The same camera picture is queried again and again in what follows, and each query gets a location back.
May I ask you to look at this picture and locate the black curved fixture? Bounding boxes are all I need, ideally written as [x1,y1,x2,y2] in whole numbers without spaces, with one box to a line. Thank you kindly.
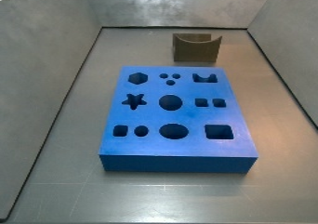
[172,33,222,62]

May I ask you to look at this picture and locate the blue shape sorting block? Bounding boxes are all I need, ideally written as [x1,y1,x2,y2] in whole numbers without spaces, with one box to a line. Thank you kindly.
[99,66,258,173]

